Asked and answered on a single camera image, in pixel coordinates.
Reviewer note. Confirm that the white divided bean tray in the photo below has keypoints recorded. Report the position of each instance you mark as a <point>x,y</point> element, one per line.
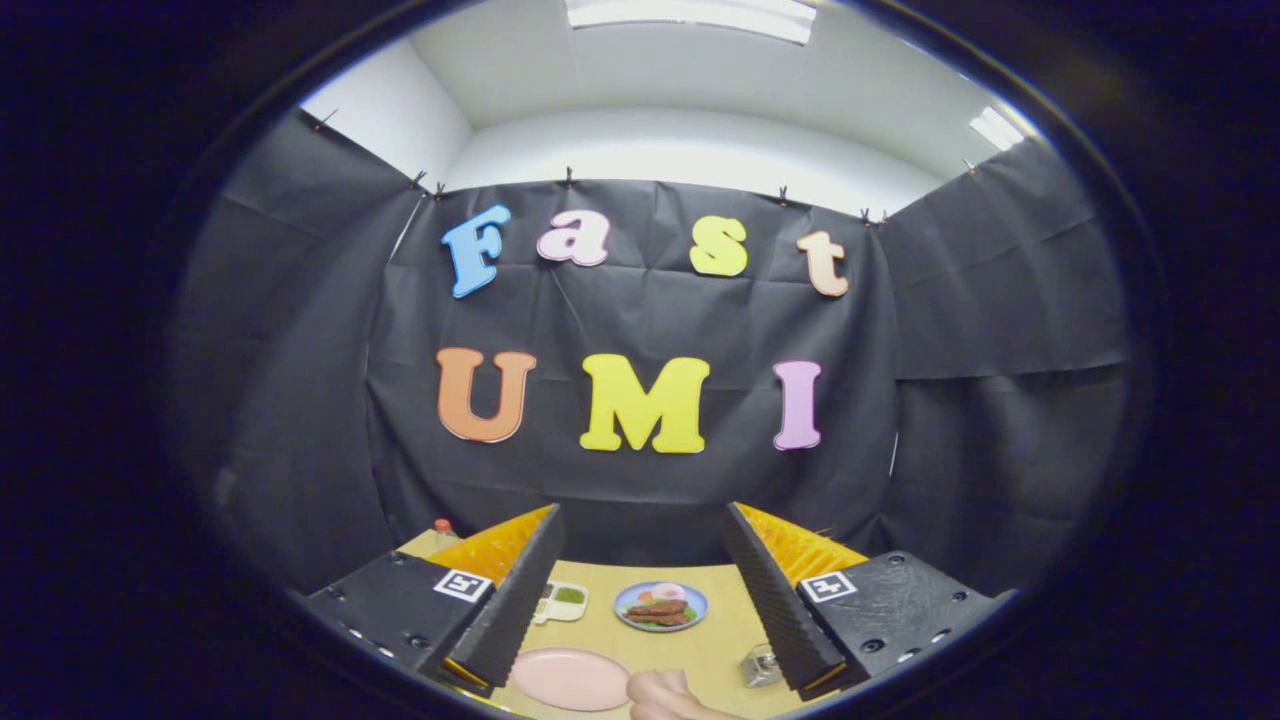
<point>568,598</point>

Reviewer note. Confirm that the clear water bottle red cap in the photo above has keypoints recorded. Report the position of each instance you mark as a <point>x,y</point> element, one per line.
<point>444,532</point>

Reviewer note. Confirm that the brown grilled meat strip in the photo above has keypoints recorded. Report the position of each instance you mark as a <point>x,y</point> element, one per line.
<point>660,619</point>
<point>658,607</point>

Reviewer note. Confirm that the pink round plate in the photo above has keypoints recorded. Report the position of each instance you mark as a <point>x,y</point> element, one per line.
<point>565,680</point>

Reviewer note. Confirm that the green lettuce leaf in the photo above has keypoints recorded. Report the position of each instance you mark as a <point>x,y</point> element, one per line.
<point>690,614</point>

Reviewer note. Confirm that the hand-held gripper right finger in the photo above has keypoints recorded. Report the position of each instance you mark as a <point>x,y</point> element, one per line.
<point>770,600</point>

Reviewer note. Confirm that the blue round plate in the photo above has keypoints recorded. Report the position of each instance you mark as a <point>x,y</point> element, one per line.
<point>630,595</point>

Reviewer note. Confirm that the long ceiling light panel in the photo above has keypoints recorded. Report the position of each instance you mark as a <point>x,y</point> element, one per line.
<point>690,15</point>

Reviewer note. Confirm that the small ceiling light panel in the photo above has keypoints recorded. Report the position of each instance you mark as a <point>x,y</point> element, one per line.
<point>996,128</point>

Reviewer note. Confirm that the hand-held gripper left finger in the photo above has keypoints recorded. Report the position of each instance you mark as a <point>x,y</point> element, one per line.
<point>520,600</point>

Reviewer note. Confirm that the pink ham slice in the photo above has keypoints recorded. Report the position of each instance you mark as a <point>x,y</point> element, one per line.
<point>668,591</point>

